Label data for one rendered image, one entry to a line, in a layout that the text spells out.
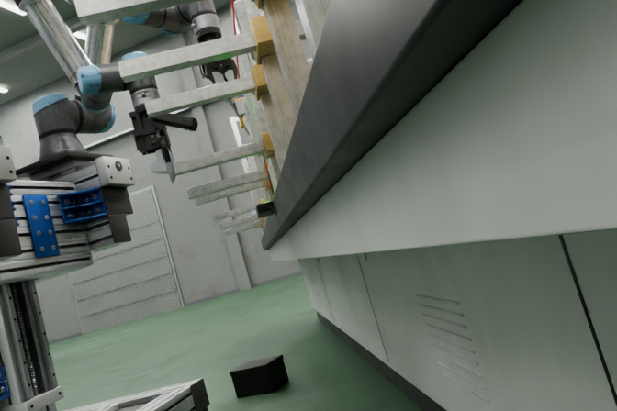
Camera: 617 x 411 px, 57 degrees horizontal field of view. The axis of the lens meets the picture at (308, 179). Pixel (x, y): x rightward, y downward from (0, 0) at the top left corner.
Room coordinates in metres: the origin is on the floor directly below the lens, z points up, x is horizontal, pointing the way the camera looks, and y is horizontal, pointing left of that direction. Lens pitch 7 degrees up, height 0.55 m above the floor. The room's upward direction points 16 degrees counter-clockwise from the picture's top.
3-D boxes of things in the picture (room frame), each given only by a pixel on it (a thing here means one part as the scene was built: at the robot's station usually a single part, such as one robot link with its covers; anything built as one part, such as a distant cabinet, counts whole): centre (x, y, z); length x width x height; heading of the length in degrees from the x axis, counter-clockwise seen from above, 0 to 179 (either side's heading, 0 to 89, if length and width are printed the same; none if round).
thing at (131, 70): (1.02, 0.03, 0.95); 0.50 x 0.04 x 0.04; 98
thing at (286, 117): (1.06, 0.01, 0.90); 0.04 x 0.04 x 0.48; 8
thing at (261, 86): (1.29, 0.04, 0.95); 0.14 x 0.06 x 0.05; 8
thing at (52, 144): (1.81, 0.76, 1.09); 0.15 x 0.15 x 0.10
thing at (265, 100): (1.31, 0.04, 0.93); 0.04 x 0.04 x 0.48; 8
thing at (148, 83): (1.48, 0.37, 1.12); 0.09 x 0.08 x 0.11; 119
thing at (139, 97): (1.47, 0.36, 1.05); 0.08 x 0.08 x 0.05
